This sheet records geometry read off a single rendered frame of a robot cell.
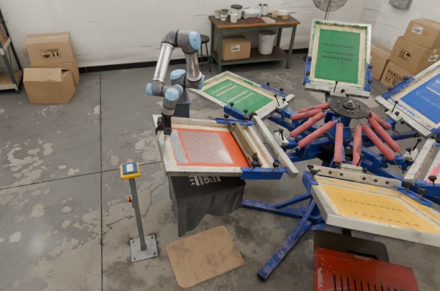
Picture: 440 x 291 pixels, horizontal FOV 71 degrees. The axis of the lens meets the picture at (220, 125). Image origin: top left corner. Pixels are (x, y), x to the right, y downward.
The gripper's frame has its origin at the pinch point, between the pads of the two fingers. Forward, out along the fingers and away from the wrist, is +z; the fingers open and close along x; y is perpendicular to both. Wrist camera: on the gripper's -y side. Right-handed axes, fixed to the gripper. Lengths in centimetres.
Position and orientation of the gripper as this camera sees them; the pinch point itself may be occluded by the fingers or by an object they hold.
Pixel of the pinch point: (161, 141)
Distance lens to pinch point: 200.3
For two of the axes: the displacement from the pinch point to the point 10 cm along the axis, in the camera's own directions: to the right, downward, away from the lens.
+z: -2.9, 8.2, 4.9
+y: -3.0, -5.7, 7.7
